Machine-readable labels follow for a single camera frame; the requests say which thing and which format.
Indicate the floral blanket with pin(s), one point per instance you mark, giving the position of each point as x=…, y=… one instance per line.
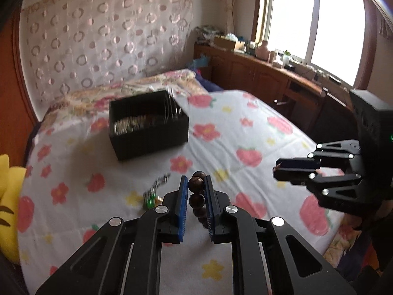
x=138, y=83

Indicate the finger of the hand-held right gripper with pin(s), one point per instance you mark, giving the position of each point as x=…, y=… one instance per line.
x=294, y=163
x=291, y=177

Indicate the blue plastic bag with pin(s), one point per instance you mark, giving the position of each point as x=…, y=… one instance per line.
x=199, y=63

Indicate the long wooden cabinet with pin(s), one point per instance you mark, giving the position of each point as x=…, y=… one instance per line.
x=245, y=73

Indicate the green capped bottle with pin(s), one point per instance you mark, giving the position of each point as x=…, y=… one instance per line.
x=286, y=57

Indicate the wooden chair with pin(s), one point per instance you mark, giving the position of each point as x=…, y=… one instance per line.
x=324, y=93

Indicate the black jewelry box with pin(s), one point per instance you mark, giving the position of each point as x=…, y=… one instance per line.
x=147, y=144

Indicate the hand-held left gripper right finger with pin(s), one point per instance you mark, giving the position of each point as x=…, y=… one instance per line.
x=210, y=209

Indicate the wooden framed window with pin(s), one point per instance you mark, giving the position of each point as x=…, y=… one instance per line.
x=291, y=21

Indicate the open cardboard box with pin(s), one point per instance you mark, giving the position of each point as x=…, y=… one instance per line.
x=224, y=43

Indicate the circle patterned sheer curtain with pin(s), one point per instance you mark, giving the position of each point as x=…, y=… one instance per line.
x=92, y=37

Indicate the stack of magazines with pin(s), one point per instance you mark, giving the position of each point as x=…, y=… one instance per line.
x=208, y=35

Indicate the yellow plush toy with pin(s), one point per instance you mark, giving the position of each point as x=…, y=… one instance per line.
x=9, y=221

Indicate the beige window curtain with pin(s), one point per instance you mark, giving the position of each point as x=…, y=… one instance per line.
x=225, y=3

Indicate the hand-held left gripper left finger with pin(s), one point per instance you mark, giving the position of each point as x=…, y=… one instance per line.
x=183, y=209

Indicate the strawberry print bedsheet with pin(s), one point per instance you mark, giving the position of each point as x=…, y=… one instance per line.
x=230, y=113

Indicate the wooden slatted wardrobe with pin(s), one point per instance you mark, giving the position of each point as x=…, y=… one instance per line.
x=15, y=98

